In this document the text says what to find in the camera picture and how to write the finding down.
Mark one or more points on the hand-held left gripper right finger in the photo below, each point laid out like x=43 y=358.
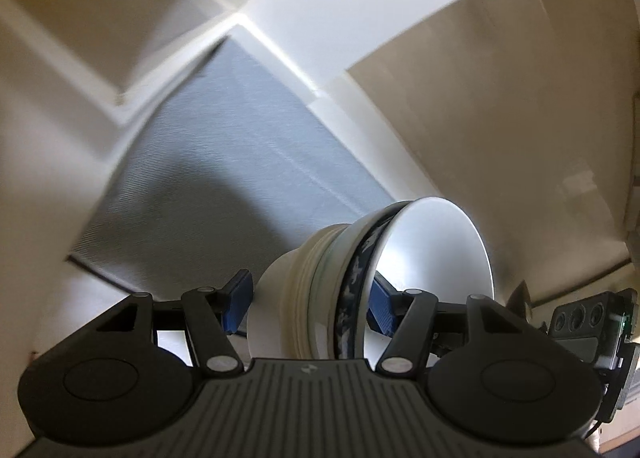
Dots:
x=384 y=305

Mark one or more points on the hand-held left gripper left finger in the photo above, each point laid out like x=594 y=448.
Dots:
x=239 y=303

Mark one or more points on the cream round bowl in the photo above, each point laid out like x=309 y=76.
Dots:
x=277 y=303

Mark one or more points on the white bowl with blue pattern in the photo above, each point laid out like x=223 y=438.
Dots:
x=430 y=263

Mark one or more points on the grey mat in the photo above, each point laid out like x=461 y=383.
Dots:
x=235 y=172

